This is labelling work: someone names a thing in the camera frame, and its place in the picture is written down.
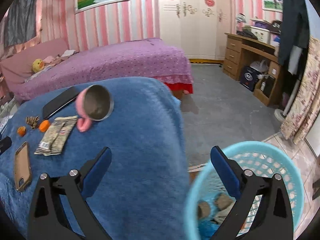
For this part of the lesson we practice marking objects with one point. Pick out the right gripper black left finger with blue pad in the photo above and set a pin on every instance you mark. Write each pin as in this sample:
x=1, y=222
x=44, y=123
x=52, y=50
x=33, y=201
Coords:
x=47, y=217

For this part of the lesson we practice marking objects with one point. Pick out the beige snack wrapper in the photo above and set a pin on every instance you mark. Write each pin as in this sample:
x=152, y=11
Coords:
x=56, y=136

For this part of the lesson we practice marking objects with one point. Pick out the light blue plastic basket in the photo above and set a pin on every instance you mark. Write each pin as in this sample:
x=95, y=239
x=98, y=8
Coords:
x=266, y=188

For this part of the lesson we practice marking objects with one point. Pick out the brown phone case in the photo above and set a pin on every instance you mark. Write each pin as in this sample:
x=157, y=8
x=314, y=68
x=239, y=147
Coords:
x=22, y=168

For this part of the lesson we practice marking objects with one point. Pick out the blue plastic bag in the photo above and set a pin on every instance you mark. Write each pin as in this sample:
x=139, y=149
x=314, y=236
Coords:
x=206, y=229

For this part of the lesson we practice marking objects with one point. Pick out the orange bottle cap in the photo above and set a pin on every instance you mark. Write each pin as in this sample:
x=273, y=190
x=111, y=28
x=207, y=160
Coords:
x=43, y=127

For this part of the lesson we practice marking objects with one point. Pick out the orange peel piece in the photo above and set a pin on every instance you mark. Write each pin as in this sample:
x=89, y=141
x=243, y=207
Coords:
x=21, y=131

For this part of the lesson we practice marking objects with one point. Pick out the small crumpled brown wrapper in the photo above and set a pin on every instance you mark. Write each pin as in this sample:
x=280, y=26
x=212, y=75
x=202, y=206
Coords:
x=32, y=121

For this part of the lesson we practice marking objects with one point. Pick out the white fan base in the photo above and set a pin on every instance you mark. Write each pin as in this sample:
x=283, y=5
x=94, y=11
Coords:
x=280, y=115

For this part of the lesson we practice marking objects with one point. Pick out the black phone case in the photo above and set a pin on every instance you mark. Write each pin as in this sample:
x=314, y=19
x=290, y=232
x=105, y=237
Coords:
x=59, y=102

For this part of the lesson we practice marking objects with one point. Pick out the pink metal mug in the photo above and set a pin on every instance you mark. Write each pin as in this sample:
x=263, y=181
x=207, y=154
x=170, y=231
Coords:
x=94, y=103

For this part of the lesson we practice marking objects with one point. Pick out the floral curtain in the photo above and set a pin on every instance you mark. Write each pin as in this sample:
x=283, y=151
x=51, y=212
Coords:
x=305, y=107

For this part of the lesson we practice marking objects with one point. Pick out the black box under desk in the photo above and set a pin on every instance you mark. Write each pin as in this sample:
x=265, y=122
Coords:
x=249, y=77

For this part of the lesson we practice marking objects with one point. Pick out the pink headboard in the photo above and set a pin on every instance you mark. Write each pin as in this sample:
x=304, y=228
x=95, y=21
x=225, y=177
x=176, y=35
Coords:
x=17, y=68

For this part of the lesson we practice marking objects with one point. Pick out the yellow duck plush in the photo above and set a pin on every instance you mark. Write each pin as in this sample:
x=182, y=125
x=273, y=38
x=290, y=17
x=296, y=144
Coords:
x=38, y=65

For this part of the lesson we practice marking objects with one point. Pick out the wooden desk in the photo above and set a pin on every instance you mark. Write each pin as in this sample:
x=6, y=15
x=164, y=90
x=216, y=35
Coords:
x=242, y=51

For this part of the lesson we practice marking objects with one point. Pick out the purple dotted bed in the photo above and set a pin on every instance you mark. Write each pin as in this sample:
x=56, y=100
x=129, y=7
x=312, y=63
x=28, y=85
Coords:
x=145, y=58

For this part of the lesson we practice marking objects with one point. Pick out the white storage box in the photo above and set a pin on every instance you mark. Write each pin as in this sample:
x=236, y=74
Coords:
x=263, y=35

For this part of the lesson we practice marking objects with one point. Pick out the dark hanging jacket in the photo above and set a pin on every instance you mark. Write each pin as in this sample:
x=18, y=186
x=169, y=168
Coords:
x=294, y=28

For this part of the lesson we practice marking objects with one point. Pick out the grey window curtain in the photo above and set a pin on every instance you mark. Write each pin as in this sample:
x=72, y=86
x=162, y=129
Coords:
x=20, y=25

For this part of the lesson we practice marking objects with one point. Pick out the desk lamp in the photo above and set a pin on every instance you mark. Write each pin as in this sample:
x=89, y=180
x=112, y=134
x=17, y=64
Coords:
x=240, y=18

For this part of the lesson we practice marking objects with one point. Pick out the white wardrobe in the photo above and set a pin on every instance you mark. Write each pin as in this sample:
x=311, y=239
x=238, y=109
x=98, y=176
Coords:
x=198, y=27

